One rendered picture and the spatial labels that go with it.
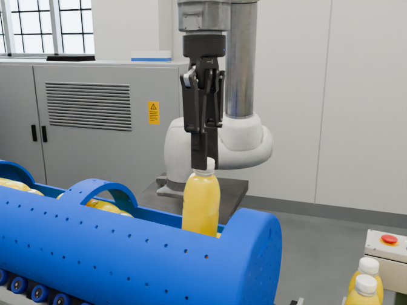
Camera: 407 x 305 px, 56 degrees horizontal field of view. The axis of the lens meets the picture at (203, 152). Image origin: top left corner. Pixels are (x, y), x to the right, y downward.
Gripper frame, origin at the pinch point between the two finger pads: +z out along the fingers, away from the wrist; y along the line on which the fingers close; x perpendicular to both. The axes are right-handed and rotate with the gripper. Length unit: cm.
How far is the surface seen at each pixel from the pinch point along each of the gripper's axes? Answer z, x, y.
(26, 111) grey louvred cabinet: 24, -205, -122
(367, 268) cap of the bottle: 27.1, 29.1, -18.0
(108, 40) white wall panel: -26, -208, -219
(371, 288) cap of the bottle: 27.3, 30.5, -11.1
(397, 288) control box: 36, 36, -28
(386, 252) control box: 28, 32, -28
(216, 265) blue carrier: 18.7, 5.9, 7.5
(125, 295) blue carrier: 28.4, -12.2, 10.7
